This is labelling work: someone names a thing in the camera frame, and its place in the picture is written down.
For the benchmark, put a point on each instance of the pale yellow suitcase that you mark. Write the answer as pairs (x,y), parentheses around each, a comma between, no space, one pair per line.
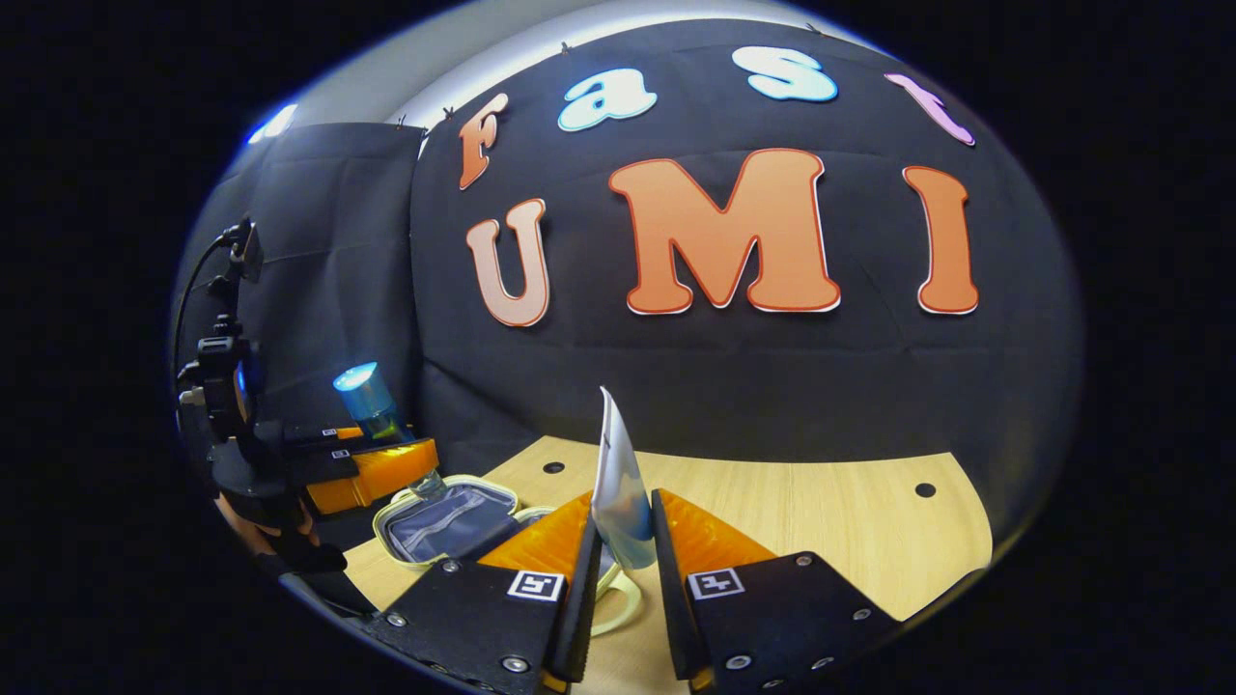
(454,521)

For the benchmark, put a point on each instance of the black backdrop cloth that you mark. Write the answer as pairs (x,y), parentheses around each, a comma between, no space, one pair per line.
(869,386)

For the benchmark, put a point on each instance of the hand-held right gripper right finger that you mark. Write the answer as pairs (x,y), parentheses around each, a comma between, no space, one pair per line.
(671,608)

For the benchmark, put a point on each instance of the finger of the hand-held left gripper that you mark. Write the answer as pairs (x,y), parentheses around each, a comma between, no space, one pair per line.
(319,434)
(377,478)

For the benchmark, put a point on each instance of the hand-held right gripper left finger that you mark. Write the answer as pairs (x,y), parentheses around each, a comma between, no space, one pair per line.
(577,608)

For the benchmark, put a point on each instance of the blue capped clear bottle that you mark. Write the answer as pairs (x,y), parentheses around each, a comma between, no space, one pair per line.
(367,396)

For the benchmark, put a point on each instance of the ceiling light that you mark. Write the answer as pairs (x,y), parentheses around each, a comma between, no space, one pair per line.
(273,124)

